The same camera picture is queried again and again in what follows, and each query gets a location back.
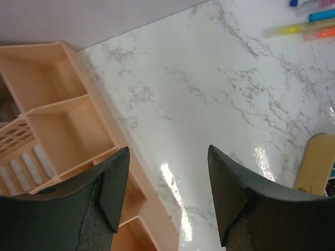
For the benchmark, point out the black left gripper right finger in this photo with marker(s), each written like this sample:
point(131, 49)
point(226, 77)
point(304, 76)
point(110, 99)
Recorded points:
point(255, 213)

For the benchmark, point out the pink capped marker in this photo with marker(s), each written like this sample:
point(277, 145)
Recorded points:
point(324, 3)

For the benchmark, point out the gold tin of lollipops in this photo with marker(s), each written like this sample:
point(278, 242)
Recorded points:
point(316, 165)

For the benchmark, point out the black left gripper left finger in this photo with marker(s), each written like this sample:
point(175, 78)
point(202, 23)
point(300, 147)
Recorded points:
point(81, 213)

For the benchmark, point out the orange highlighter pen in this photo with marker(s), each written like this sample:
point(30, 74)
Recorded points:
point(319, 34)

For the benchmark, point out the peach plastic file organizer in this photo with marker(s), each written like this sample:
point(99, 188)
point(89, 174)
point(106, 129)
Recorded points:
point(55, 124)

